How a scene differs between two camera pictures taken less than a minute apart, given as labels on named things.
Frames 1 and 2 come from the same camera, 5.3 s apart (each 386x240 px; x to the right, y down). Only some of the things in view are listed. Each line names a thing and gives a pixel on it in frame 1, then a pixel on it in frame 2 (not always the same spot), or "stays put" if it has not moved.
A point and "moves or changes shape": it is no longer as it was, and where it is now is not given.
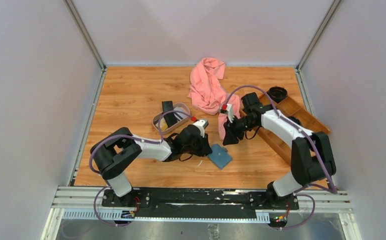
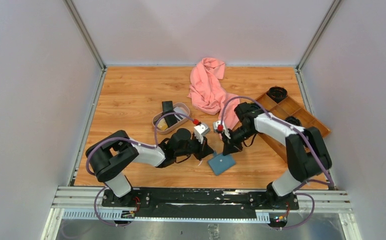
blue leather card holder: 219,156 moves or changes shape
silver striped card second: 179,116 stays put
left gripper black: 205,149 stays put
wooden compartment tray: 288,108 stays put
